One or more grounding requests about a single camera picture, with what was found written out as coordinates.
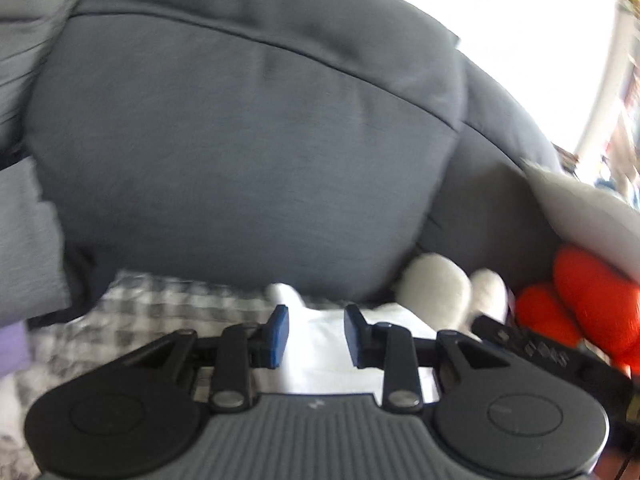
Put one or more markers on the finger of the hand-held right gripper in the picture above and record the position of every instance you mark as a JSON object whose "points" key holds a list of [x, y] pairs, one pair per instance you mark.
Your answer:
{"points": [[495, 332]]}

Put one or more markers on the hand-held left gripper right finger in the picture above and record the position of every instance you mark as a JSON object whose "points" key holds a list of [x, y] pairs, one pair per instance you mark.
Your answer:
{"points": [[356, 335]]}

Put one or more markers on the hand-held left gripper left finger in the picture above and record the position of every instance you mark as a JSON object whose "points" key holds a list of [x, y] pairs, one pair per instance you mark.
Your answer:
{"points": [[279, 335]]}

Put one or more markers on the white pants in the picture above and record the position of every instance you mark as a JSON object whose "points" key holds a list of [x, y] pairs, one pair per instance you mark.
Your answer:
{"points": [[320, 355]]}

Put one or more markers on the white plush toy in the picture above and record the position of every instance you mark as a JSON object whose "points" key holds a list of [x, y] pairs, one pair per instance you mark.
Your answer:
{"points": [[440, 290]]}

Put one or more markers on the orange pumpkin cushion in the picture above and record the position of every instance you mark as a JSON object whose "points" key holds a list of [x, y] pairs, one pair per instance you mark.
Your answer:
{"points": [[590, 290]]}

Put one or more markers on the grey checkered quilt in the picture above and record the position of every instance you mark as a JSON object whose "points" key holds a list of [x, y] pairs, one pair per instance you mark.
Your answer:
{"points": [[150, 300]]}

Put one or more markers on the white pillow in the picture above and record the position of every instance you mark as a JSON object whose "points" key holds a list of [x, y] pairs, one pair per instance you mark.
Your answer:
{"points": [[590, 220]]}

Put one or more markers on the grey sofa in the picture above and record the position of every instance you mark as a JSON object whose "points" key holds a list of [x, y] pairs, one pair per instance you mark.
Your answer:
{"points": [[250, 135]]}

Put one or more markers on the purple cloth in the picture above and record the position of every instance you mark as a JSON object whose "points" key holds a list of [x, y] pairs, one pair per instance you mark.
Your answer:
{"points": [[12, 347]]}

